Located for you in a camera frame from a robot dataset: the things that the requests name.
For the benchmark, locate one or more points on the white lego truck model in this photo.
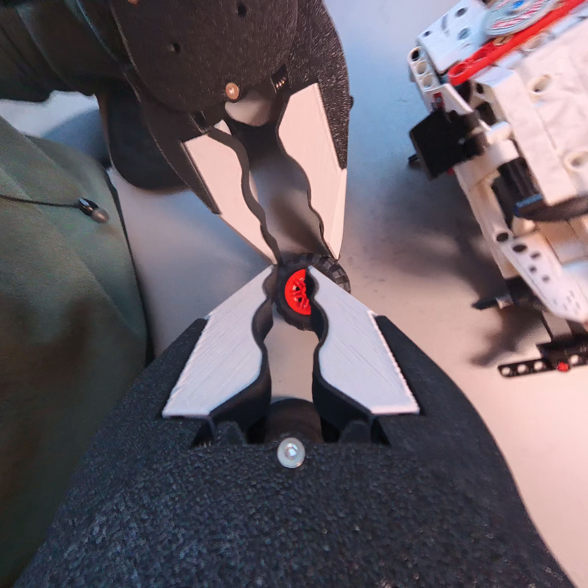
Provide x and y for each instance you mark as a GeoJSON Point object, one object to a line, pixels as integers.
{"type": "Point", "coordinates": [542, 110]}

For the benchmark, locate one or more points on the black lego wheel red hub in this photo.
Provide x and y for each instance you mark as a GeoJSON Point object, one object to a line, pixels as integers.
{"type": "Point", "coordinates": [297, 292]}

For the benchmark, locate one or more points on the person's left forearm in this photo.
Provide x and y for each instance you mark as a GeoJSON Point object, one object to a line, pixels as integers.
{"type": "Point", "coordinates": [46, 46]}

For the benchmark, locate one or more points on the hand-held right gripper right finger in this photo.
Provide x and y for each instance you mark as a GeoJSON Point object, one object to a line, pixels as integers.
{"type": "Point", "coordinates": [367, 367]}

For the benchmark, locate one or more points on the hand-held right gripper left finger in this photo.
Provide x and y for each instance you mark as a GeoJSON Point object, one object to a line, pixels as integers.
{"type": "Point", "coordinates": [216, 367]}

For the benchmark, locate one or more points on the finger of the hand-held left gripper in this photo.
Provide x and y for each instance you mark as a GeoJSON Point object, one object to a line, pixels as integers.
{"type": "Point", "coordinates": [317, 165]}
{"type": "Point", "coordinates": [216, 175]}

